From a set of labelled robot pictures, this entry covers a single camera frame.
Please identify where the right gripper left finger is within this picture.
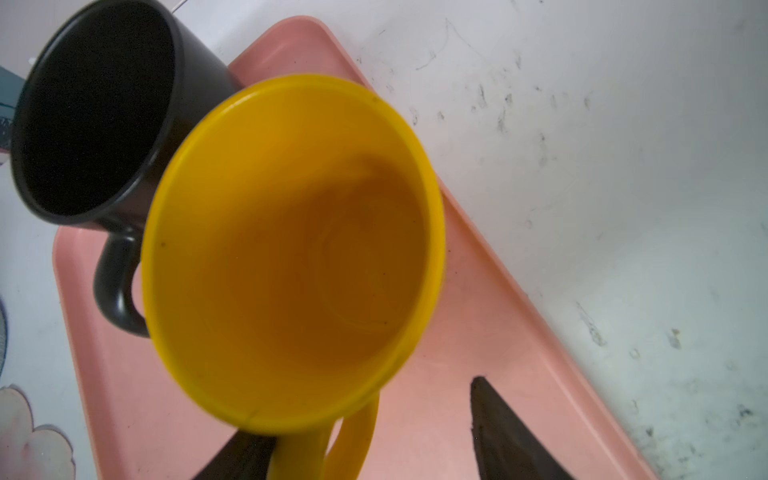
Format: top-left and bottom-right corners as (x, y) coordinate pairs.
(194, 430), (277, 480)

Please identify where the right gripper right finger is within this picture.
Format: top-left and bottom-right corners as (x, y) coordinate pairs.
(470, 376), (572, 480)

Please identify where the pink flower resin coaster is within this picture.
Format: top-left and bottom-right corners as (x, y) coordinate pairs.
(1, 387), (76, 480)

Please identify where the yellow mug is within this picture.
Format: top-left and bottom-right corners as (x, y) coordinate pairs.
(141, 74), (446, 479)

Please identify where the blue woven round coaster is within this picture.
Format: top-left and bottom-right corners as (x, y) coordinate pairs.
(0, 299), (8, 375)

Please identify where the black mug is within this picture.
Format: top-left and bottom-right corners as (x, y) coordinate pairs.
(10, 1), (241, 337)

